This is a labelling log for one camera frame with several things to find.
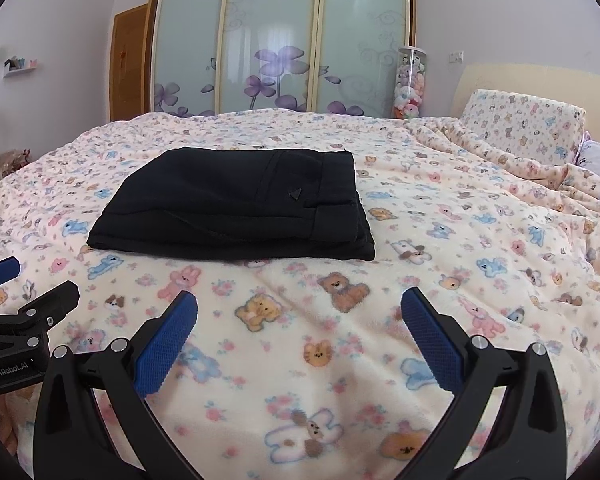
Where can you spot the black pants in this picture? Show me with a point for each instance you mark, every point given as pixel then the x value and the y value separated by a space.
pixel 240 205

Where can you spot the wardrobe with flowered glass doors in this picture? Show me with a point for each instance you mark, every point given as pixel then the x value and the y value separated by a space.
pixel 280 35

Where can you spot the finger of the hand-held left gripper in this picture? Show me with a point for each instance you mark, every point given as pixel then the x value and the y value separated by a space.
pixel 55 300
pixel 0 271

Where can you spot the beige bed headboard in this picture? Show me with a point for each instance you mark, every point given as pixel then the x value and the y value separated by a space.
pixel 530 80

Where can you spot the clear tube of plush toys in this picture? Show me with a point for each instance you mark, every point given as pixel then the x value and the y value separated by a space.
pixel 410 85

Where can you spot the bear printed fleece blanket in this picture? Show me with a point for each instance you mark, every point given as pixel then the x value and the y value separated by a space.
pixel 330 310

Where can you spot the white wall switch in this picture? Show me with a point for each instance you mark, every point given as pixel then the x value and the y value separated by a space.
pixel 456 57

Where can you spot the wooden door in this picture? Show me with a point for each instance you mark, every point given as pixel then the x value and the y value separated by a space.
pixel 130 65

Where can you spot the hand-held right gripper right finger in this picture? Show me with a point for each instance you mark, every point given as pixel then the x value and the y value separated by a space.
pixel 432 340

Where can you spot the bear printed pillow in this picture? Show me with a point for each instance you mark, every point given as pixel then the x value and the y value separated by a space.
pixel 520 122

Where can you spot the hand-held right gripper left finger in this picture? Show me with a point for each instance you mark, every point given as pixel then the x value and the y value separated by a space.
pixel 165 345

